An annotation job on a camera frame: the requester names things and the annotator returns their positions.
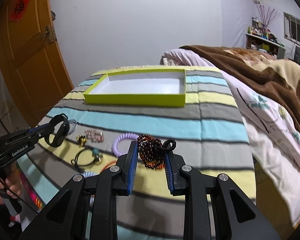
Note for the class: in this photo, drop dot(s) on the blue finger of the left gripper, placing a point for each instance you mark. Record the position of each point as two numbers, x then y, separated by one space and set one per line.
42 129

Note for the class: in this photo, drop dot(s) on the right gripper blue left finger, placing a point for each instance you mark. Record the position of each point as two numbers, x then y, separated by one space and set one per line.
127 164

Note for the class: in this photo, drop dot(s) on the cluttered wall shelf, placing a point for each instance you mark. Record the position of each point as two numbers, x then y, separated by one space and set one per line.
261 39

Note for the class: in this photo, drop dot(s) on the red fu paper decoration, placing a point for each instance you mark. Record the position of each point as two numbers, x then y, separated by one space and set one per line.
18 10

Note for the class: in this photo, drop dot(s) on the striped bed sheet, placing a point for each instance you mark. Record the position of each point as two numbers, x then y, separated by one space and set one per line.
208 130

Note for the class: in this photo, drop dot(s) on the black hair tie teal bead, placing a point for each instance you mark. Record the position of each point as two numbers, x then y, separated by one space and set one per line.
87 157

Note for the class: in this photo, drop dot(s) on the brown fleece blanket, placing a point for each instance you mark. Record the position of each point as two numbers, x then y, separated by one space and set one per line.
278 80

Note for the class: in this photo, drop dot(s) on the barred window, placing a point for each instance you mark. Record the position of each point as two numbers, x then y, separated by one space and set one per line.
292 28

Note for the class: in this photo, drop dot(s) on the person's left hand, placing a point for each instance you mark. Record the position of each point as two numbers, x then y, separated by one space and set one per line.
12 184

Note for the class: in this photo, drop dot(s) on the pink branch flower arrangement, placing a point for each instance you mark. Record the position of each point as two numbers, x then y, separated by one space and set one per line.
267 15

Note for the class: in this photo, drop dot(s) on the pink rhinestone hair clip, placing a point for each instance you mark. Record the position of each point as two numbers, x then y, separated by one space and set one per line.
94 135

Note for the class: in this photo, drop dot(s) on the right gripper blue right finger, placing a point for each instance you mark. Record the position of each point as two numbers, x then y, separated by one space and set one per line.
174 168

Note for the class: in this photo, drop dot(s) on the floral white quilt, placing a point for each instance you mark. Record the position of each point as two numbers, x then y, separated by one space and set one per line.
274 140

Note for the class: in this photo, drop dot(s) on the orange wooden door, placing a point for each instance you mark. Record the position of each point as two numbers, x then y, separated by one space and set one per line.
33 70

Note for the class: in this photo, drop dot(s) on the brass door handle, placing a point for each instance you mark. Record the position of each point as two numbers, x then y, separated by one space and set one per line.
49 34

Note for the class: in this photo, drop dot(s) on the green shallow cardboard box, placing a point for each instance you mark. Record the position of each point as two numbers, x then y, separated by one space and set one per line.
145 87

